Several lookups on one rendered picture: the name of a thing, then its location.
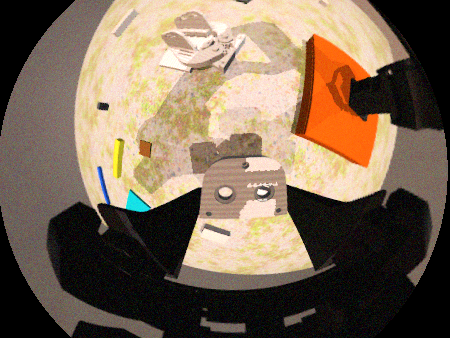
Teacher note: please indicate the teal flat plate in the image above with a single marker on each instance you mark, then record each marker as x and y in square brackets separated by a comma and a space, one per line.
[136, 203]

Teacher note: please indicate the yellow rectangular bar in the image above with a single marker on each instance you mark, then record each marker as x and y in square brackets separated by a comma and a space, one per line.
[117, 157]

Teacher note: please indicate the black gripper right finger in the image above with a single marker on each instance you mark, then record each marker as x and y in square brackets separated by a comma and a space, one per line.
[324, 224]

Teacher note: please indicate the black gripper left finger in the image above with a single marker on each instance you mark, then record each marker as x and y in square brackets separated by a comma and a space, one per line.
[164, 232]

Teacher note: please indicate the blue rectangular bar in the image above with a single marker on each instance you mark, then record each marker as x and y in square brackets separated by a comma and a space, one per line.
[102, 179]

